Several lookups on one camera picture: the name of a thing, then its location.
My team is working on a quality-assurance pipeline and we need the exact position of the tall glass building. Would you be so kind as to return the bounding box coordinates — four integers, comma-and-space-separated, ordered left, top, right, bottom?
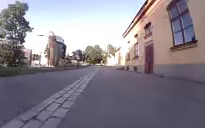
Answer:
44, 31, 68, 67

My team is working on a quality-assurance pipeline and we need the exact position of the grey asphalt pavement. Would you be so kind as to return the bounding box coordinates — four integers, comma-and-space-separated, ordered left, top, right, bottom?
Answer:
56, 66, 205, 128

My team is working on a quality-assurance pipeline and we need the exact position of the large leafy tree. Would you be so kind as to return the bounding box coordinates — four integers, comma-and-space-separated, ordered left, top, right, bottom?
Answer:
0, 0, 35, 68

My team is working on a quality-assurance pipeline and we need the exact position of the yellow building with arched windows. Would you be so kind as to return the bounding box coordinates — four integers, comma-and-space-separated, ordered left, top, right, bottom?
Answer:
117, 0, 205, 84

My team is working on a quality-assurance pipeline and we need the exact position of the grey cobblestone strip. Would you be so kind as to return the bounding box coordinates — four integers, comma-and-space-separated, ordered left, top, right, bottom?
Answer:
1, 67, 100, 128

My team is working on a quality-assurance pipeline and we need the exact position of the long grass verge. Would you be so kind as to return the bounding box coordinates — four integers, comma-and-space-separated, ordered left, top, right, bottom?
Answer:
0, 64, 90, 78

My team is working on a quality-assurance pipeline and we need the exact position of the grey asphalt road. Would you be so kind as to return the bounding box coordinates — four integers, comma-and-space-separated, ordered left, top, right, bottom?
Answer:
0, 66, 96, 128

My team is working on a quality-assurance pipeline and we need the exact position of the group of green trees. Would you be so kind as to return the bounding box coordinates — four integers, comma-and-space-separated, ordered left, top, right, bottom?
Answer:
71, 43, 120, 66

